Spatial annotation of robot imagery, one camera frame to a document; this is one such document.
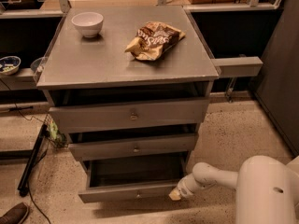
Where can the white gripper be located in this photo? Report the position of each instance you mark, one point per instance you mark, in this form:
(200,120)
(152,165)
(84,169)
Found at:
(183,188)

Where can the grey drawer cabinet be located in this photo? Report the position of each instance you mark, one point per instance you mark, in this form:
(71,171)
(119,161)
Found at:
(94,71)

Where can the clear glass bowl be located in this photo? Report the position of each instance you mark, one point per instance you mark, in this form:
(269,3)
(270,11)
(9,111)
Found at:
(37,66)

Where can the grey side shelf right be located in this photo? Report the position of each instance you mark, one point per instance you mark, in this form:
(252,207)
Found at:
(238,67)

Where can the grey side shelf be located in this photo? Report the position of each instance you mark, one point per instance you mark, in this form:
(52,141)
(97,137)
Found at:
(22,80)
(238,67)

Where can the grey top drawer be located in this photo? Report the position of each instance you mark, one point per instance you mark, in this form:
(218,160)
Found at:
(106,117)

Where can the grey middle drawer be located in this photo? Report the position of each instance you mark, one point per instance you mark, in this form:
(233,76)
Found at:
(100,150)

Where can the wire basket green contents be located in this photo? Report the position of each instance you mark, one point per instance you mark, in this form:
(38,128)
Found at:
(57,138)

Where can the white ceramic bowl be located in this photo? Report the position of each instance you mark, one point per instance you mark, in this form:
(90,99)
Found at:
(89,24)

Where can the brown chip bag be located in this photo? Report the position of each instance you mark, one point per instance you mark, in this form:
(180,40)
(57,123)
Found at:
(154,39)

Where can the grey bottom drawer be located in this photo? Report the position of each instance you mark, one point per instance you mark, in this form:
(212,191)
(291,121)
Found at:
(133,177)

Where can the grey drawer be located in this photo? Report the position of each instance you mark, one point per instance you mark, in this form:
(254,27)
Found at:
(100,150)
(133,177)
(106,117)

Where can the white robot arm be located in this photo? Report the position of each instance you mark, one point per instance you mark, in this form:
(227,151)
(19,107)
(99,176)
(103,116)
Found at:
(267,191)

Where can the dark shoe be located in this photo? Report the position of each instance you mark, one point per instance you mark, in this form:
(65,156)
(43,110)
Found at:
(16,215)

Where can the grey side shelf left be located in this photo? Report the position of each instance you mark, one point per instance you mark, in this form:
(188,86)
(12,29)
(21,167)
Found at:
(22,80)

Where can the black bar on floor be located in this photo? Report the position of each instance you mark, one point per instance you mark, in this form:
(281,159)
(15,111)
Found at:
(23,187)

